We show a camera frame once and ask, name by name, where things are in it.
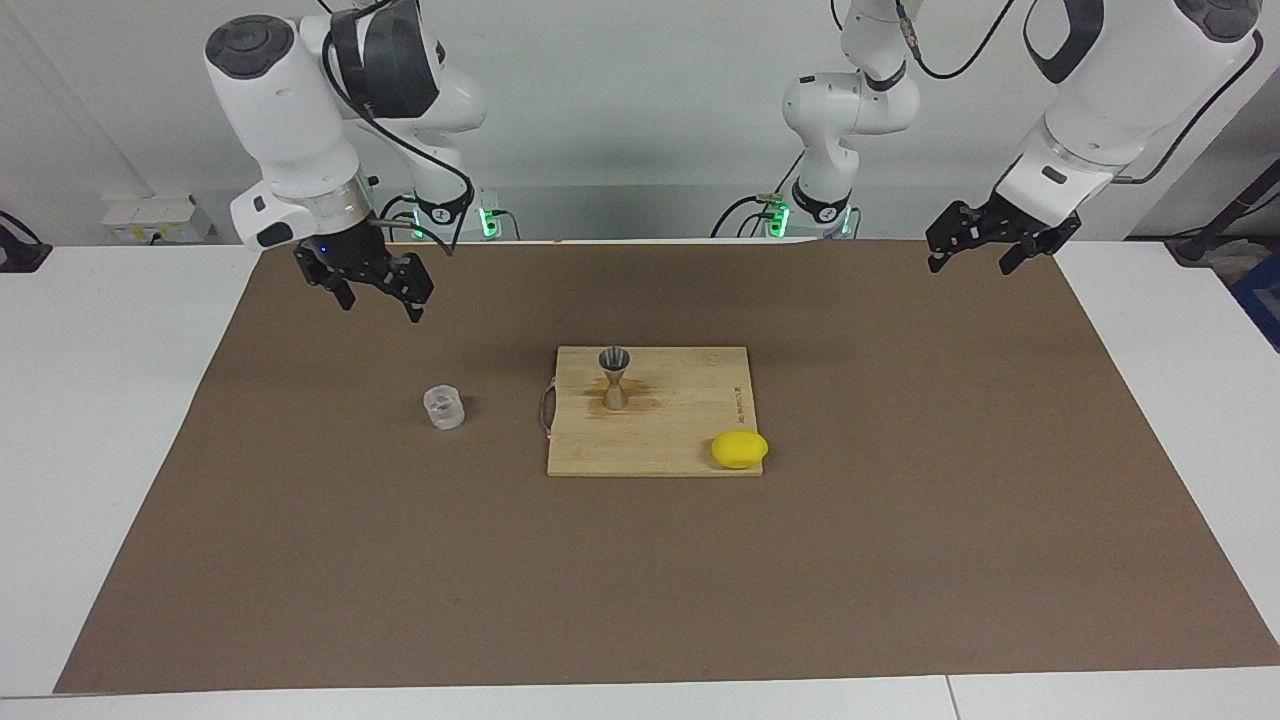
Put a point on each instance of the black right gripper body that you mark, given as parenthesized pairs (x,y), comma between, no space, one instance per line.
(355,255)

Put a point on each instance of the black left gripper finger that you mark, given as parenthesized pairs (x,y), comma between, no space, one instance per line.
(950,230)
(1045,248)

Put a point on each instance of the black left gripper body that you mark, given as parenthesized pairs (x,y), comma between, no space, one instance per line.
(1010,220)

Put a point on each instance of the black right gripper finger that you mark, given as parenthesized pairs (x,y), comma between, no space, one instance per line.
(415,285)
(335,285)

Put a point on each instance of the clear glass cup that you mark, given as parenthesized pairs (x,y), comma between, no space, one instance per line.
(445,408)

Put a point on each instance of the steel cocktail jigger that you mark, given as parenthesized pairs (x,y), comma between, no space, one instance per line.
(615,360)

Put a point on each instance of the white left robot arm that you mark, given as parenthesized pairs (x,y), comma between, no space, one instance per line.
(1130,80)

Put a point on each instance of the black stand pole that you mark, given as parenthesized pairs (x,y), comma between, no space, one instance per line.
(1200,245)

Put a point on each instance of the white power strip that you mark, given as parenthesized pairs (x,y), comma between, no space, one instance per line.
(150,215)

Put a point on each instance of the brown paper table mat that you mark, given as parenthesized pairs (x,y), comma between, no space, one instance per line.
(300,500)

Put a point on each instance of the blue box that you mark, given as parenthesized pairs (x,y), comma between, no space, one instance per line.
(1265,300)

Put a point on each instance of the wooden cutting board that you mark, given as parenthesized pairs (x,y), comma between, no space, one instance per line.
(680,420)

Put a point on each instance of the yellow lemon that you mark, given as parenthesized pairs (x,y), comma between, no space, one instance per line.
(740,450)

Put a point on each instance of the black clamp mount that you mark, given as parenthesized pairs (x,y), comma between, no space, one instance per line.
(20,255)

